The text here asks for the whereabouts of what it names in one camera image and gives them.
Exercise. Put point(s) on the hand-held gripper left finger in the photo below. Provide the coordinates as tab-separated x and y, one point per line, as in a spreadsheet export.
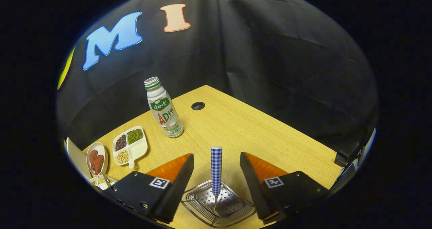
175	188

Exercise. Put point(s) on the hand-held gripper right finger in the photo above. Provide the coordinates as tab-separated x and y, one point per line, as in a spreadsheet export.
254	188

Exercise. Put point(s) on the beige round dish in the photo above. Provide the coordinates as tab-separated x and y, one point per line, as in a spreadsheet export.
101	148

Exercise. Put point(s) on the white divided snack tray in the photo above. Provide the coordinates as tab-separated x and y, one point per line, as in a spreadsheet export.
138	149

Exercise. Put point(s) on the pile of yellow beans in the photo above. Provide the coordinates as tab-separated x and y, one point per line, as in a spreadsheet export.
123	157

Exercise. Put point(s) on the pile of green beans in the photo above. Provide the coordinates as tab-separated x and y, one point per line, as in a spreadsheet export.
135	136

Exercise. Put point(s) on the pile of dark beans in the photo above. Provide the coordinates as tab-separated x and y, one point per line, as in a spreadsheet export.
120	143

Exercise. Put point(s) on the white drink bottle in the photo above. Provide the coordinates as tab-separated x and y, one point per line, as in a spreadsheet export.
163	110

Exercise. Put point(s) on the red meat slice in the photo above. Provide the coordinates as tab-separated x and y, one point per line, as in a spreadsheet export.
92	158
99	163

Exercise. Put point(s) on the white toaster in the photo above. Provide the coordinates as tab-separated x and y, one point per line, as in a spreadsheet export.
76	158

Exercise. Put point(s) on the black backdrop cloth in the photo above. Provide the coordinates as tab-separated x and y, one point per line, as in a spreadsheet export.
270	70

